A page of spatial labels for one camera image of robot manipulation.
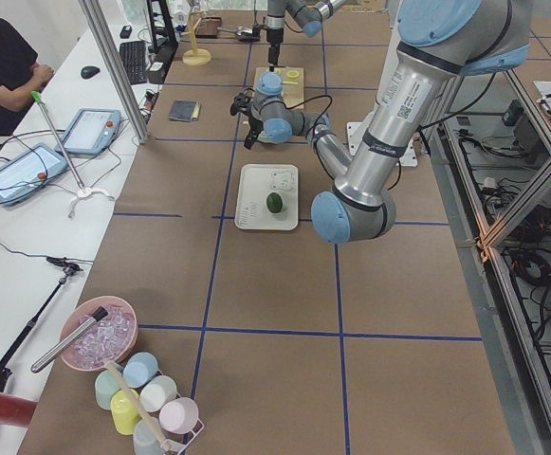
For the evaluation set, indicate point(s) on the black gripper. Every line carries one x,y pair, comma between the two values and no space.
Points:
255,124

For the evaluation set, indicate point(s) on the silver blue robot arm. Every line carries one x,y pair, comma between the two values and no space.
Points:
438,40

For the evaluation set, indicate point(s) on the mint green bowl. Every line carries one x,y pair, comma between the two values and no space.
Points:
263,138

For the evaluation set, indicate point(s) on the pink bowl with ice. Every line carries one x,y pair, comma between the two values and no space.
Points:
111,338

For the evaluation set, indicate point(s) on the bamboo cutting board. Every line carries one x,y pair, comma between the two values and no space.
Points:
296,90

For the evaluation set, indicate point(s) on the white bear tray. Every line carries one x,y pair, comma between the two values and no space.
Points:
257,181

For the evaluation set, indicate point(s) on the green avocado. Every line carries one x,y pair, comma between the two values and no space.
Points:
274,202

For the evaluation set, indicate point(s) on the grey yellow folded cloth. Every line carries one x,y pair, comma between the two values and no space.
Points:
185,110

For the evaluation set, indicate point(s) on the single lemon slice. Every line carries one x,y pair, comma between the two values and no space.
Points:
293,74

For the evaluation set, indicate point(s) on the wooden mug tree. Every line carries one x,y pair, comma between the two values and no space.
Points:
196,56

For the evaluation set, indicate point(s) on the metal scoop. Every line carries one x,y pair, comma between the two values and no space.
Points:
242,34

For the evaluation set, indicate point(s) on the dark rectangular tray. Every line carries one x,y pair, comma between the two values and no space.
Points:
208,28

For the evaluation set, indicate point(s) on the black keyboard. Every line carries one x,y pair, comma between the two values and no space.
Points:
133,55

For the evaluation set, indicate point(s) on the upper teach pendant tablet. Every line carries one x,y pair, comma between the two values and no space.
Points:
91,131

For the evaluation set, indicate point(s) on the teach pendant tablet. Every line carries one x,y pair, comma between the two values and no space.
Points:
91,131
28,172

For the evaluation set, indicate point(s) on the white rod stand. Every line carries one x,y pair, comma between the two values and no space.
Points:
84,192

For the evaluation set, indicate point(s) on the black computer mouse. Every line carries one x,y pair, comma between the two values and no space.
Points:
89,71

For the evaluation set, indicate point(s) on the steel tube utensil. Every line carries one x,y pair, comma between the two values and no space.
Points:
59,348

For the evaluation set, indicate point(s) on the lower teach pendant tablet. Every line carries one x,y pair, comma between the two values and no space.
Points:
28,172

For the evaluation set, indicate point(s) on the seated person in black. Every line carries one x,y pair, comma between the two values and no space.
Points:
20,75

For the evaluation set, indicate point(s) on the blue cup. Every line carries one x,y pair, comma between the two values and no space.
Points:
140,369

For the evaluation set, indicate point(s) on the white cup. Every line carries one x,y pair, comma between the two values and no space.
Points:
158,392

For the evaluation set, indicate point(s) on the pink cup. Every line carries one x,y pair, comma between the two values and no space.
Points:
179,416

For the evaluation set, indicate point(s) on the green cup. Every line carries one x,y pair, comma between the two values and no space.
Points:
105,387

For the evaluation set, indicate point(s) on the yellow cup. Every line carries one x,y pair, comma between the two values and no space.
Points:
124,415

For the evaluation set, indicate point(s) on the grey cup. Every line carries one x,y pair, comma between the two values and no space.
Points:
144,441

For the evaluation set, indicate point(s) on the black tripod pole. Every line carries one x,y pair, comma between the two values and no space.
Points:
70,268

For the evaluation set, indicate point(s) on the red cylinder bottle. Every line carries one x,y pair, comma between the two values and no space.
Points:
16,411

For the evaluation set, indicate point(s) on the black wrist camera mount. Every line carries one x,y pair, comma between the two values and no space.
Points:
241,104

